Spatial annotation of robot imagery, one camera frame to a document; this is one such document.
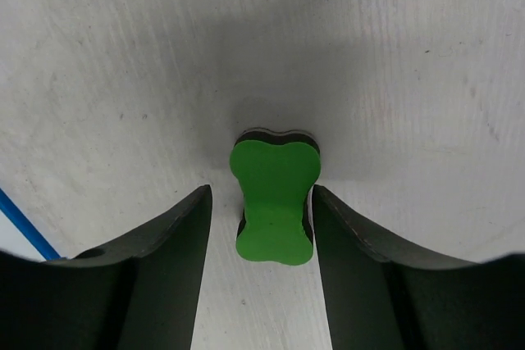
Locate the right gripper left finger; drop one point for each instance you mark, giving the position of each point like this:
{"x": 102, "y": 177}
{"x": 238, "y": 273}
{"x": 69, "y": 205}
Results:
{"x": 137, "y": 291}

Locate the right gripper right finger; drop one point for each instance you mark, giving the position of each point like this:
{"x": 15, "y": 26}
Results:
{"x": 382, "y": 291}

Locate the green black eraser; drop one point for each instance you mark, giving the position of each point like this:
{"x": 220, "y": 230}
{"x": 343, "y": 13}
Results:
{"x": 276, "y": 172}

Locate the blue framed whiteboard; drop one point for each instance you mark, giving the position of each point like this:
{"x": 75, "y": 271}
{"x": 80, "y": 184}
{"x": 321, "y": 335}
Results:
{"x": 20, "y": 237}

